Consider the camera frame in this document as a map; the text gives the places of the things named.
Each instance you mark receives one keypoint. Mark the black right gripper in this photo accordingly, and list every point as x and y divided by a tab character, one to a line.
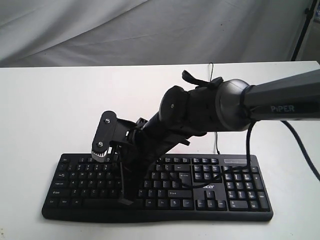
140	144

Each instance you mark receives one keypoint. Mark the dark grey Piper robot arm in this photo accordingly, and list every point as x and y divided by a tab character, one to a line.
212	106

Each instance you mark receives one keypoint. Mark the black Acer keyboard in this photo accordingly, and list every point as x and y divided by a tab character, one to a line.
178	187

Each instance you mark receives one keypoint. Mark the white backdrop sheet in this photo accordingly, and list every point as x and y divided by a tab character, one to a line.
64	33

